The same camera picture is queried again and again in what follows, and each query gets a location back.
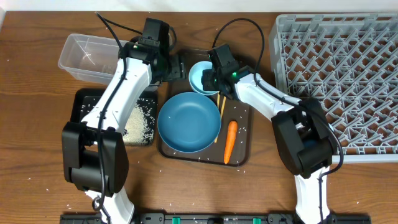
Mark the small light blue bowl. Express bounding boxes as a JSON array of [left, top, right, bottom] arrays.
[[188, 61, 217, 96]]

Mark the orange carrot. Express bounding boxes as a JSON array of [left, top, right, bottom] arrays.
[[223, 120, 238, 164]]

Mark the large dark blue plate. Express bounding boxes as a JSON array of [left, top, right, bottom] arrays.
[[157, 92, 221, 153]]

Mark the white rice pile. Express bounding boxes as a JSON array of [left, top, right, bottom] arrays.
[[123, 96, 157, 146]]

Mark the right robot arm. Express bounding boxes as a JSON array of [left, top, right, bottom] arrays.
[[201, 66, 342, 223]]

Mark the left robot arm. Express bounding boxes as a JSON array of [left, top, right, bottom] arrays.
[[62, 40, 176, 223]]

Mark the grey dishwasher rack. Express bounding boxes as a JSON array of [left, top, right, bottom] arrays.
[[269, 13, 397, 163]]

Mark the wooden chopstick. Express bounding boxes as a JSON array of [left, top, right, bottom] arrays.
[[216, 92, 220, 110], [215, 96, 226, 143]]

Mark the brown serving tray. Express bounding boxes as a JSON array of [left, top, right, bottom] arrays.
[[157, 48, 254, 167]]

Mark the clear plastic bin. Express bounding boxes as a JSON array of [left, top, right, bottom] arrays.
[[58, 34, 119, 85]]

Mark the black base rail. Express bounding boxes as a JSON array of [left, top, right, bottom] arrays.
[[59, 212, 373, 224]]

